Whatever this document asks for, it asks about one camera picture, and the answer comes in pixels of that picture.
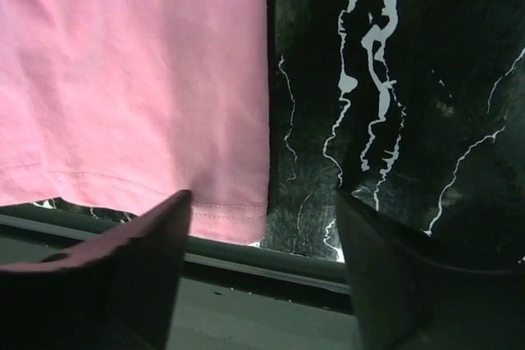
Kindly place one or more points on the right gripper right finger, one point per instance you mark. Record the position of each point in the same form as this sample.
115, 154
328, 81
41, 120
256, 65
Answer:
410, 291

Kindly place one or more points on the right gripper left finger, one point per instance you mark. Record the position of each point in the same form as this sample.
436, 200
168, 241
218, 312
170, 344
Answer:
115, 291

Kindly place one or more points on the pink t shirt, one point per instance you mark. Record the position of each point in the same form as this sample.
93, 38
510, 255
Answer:
121, 103

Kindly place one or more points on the black marbled table mat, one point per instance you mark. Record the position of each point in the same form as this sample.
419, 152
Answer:
414, 107

